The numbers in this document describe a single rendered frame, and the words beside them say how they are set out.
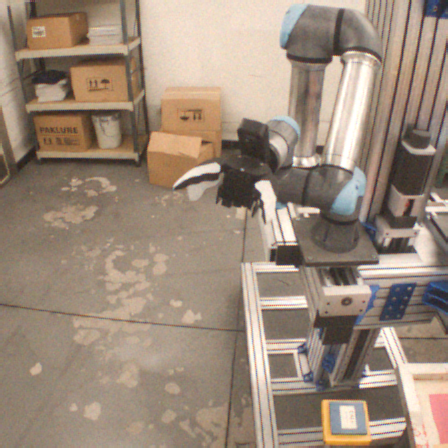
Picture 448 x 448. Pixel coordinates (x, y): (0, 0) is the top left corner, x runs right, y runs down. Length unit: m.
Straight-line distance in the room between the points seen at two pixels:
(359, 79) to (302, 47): 0.16
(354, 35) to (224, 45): 3.41
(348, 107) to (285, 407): 1.52
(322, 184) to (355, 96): 0.21
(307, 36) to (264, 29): 3.30
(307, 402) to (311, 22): 1.67
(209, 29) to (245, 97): 0.81
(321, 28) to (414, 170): 0.53
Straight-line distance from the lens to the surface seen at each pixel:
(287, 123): 0.83
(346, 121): 0.88
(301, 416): 2.04
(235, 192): 0.68
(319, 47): 0.99
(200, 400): 2.29
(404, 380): 1.29
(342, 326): 1.30
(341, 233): 1.17
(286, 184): 0.84
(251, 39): 4.29
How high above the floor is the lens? 1.99
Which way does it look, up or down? 35 degrees down
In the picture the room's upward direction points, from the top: straight up
